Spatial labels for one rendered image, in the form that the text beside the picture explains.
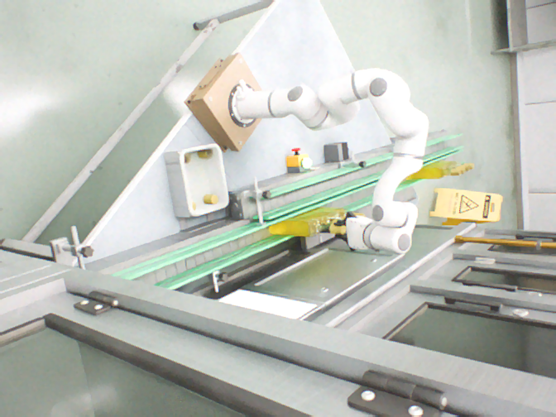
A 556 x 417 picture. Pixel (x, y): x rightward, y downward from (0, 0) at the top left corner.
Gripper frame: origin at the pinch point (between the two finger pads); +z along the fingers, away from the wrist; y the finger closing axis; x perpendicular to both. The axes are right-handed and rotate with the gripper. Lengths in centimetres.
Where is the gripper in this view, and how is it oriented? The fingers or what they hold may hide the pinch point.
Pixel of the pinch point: (341, 229)
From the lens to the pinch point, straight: 165.4
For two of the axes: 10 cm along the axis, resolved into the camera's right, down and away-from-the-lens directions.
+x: -8.4, 2.0, -5.0
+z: -5.2, -0.9, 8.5
